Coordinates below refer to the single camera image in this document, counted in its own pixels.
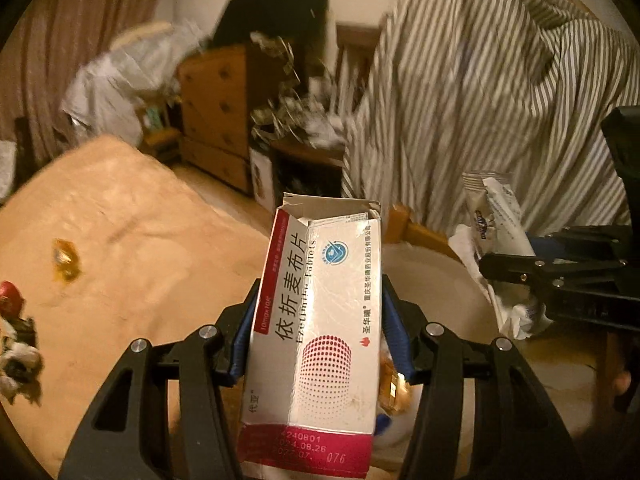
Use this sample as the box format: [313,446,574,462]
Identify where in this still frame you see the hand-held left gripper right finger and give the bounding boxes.
[382,280,588,480]

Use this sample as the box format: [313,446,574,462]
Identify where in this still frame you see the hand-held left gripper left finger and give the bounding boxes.
[59,277,263,480]

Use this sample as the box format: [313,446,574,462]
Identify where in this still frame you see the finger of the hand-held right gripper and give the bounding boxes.
[479,251,624,294]
[531,226,640,262]

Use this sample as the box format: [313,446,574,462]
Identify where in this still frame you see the yellow cardboard box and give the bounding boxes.
[378,347,413,416]

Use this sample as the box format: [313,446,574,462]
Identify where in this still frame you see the white wrapper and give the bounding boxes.
[448,171,551,338]

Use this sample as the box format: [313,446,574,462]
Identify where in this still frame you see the white red medicine box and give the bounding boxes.
[237,192,385,480]

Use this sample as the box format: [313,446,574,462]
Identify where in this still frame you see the person's foot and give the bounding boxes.
[612,367,636,398]

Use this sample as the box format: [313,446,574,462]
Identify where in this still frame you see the dark side table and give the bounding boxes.
[270,135,346,211]

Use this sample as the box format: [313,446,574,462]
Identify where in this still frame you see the yellow crumpled wrapper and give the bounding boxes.
[52,239,83,283]

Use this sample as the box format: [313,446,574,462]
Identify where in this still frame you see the striped sheet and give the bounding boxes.
[340,0,640,241]

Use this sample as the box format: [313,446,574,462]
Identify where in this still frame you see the small wooden chair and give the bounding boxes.
[140,127,183,166]

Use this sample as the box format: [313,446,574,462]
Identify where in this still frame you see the wooden dresser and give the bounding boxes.
[176,42,256,196]

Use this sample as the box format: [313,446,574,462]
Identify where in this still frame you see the red ball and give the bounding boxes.
[0,282,23,318]

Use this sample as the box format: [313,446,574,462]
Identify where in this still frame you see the large white plastic cover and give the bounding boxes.
[62,20,211,146]

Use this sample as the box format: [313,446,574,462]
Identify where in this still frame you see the tall wooden chair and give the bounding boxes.
[336,22,383,111]

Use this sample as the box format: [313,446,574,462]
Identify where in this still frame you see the pale pillow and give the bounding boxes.
[114,22,168,47]

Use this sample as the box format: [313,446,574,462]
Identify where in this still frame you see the black television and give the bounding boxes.
[212,0,331,91]

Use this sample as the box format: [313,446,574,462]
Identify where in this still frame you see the pink curtain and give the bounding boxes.
[0,0,186,161]

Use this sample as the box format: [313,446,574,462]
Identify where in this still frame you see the tangled cables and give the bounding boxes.
[250,30,351,151]

